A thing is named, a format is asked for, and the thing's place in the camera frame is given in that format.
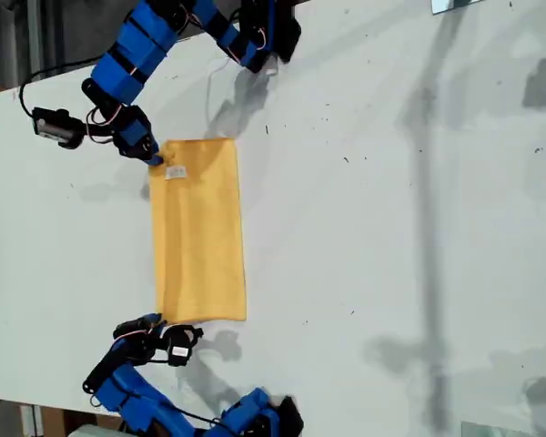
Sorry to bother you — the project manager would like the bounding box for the yellow square towel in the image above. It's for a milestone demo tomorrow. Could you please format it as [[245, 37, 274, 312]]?
[[148, 137, 248, 323]]

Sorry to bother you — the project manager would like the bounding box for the white container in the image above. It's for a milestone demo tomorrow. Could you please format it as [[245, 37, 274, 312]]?
[[67, 422, 124, 437]]

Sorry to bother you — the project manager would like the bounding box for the white table leg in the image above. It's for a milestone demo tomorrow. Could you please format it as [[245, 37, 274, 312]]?
[[20, 402, 45, 437]]

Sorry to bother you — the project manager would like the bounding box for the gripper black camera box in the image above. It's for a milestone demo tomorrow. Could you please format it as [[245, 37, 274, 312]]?
[[162, 323, 205, 368], [30, 107, 84, 151]]

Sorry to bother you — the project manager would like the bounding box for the black camera cable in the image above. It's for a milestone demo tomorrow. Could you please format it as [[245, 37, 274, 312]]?
[[19, 56, 104, 120]]

